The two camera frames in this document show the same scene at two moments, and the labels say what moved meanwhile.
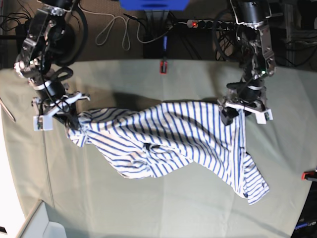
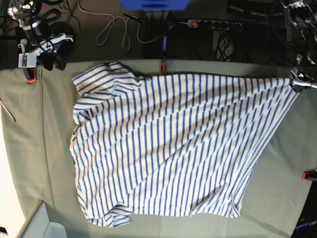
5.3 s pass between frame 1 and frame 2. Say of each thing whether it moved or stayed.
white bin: stayed
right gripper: moved
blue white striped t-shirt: moved
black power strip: stayed
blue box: stayed
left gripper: moved
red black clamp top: stayed
